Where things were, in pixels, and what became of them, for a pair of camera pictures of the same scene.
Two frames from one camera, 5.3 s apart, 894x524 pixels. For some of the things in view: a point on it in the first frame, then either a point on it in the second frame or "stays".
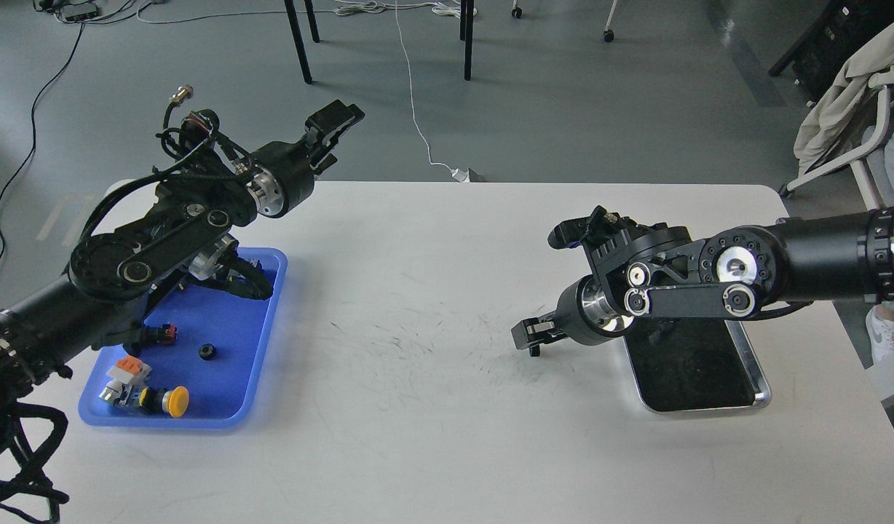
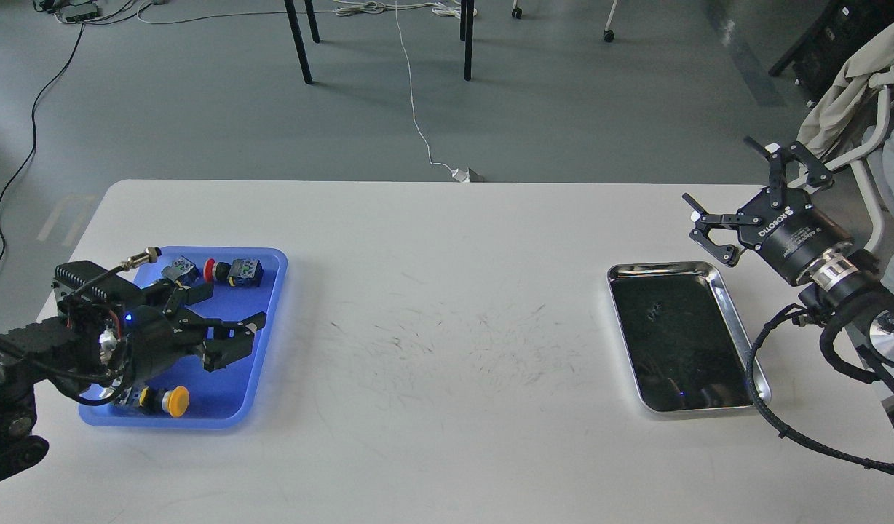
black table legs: (467, 20) stays
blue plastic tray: (218, 356) stays
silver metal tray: (688, 364) stays
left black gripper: (279, 176) → (118, 335)
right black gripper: (585, 314) → (804, 242)
